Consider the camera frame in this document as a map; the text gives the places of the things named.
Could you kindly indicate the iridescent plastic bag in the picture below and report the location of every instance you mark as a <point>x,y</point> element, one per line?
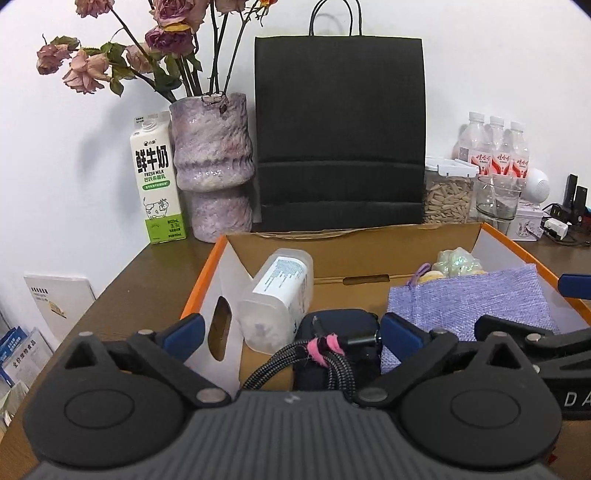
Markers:
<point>457,263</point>

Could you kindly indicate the plastic water bottle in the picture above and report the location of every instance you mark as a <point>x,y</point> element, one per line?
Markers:
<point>471,143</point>
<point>497,147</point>
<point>517,152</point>

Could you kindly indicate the white round speaker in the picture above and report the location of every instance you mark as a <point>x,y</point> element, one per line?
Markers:
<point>538,184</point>

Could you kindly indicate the black zip pouch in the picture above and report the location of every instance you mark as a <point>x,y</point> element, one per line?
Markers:
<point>341,323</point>

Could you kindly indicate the white booklet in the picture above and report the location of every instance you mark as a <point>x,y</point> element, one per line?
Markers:
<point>55,309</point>

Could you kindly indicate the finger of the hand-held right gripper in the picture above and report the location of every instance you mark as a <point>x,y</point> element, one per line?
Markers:
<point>576,285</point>
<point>503,326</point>

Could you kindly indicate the clear drinking glass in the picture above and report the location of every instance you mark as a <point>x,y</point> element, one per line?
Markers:
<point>496,203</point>

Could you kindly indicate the blue white packets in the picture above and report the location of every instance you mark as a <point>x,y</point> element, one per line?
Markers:
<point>25,355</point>

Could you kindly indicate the clear seed container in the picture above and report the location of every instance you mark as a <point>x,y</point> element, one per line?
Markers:
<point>445,198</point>

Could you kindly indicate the white tin box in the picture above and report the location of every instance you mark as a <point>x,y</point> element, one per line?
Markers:
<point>526,221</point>

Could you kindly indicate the white charger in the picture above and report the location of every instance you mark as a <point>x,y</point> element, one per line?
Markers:
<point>554,226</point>

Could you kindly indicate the clear bead container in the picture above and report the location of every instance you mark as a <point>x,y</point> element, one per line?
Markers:
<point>277,295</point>

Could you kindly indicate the black dock stand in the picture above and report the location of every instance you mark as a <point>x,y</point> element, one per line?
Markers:
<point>572,189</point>

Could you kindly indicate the dried rose bouquet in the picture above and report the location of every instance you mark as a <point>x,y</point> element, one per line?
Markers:
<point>168,37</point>

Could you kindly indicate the black paper bag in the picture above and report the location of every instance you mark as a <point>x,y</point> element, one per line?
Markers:
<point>339,115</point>

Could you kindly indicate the purple woven pouch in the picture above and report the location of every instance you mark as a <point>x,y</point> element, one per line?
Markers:
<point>466,300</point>

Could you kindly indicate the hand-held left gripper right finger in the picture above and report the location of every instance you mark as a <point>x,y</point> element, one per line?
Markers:
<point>400,337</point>

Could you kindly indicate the purple ceramic vase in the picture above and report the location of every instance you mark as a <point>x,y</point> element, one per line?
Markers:
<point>212,147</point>

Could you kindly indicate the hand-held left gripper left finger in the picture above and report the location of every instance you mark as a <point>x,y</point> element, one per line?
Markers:
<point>184,334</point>

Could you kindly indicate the red cardboard box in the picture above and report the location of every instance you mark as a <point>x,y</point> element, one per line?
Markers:
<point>351,251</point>

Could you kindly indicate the white green milk carton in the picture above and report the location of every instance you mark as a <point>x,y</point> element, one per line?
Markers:
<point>154,184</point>

